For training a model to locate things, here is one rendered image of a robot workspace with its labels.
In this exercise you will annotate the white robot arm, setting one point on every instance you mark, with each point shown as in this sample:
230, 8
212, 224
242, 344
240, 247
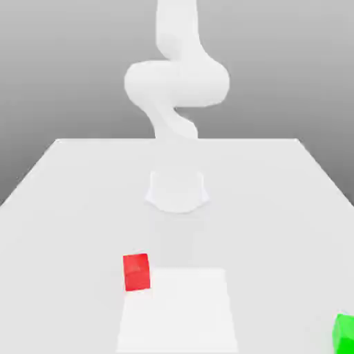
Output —
177, 83

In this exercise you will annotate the small red cube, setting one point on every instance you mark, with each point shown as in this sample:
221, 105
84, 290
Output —
136, 272

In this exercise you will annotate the small green cube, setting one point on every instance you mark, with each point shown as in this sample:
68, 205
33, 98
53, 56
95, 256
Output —
344, 334

